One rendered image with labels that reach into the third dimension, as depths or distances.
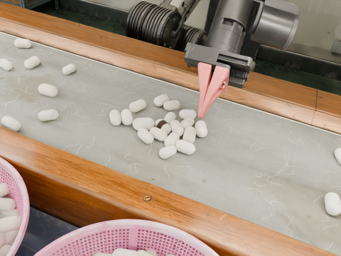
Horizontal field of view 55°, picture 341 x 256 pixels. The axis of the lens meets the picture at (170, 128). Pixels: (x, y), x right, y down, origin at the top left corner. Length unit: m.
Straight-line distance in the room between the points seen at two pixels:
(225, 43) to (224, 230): 0.27
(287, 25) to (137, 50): 0.37
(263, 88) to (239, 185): 0.27
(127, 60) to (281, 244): 0.51
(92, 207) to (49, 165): 0.08
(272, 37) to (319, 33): 2.10
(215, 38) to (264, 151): 0.21
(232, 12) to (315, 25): 2.11
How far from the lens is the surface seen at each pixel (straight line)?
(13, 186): 0.50
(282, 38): 0.56
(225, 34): 0.52
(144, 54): 0.78
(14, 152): 0.53
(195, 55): 0.50
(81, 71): 0.75
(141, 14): 0.98
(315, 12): 2.61
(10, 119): 0.60
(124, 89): 0.69
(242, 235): 0.44
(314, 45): 2.68
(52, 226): 0.54
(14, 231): 0.48
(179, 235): 0.42
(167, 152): 0.52
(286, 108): 0.71
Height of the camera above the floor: 1.11
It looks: 38 degrees down
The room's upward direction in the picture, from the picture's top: 8 degrees clockwise
